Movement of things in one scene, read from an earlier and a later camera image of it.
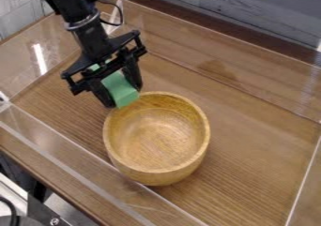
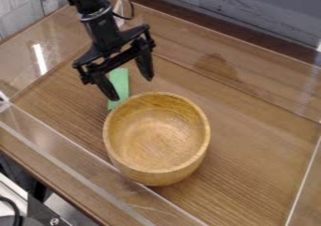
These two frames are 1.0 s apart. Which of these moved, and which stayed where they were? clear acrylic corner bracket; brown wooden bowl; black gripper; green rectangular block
Moved: black gripper; green rectangular block
Stayed: brown wooden bowl; clear acrylic corner bracket
